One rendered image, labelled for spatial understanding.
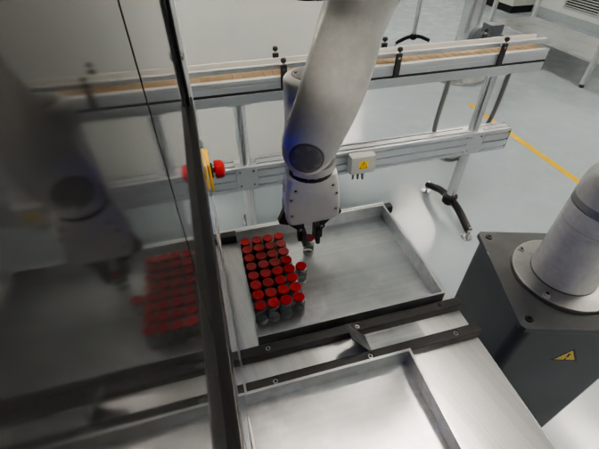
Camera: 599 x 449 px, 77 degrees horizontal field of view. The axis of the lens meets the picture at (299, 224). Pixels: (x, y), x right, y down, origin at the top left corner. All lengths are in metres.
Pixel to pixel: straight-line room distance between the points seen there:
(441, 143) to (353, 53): 1.53
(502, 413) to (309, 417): 0.28
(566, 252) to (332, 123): 0.52
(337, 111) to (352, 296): 0.37
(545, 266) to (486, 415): 0.34
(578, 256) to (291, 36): 1.66
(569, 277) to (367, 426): 0.48
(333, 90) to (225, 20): 1.58
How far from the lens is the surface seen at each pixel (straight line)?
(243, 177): 1.68
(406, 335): 0.69
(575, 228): 0.81
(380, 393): 0.64
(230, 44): 2.06
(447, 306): 0.73
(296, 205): 0.65
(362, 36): 0.51
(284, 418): 0.61
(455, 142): 2.03
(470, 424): 0.66
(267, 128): 2.25
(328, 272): 0.76
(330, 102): 0.47
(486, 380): 0.70
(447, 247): 2.18
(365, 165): 1.77
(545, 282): 0.89
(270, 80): 1.48
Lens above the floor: 1.46
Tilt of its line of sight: 42 degrees down
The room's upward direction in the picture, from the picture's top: straight up
